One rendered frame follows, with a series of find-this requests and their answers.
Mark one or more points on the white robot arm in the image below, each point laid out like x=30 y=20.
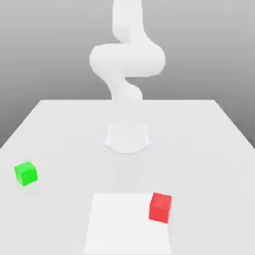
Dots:
x=127 y=59

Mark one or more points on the small green cube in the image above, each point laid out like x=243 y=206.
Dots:
x=26 y=174

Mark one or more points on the small red cube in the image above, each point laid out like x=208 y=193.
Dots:
x=160 y=208

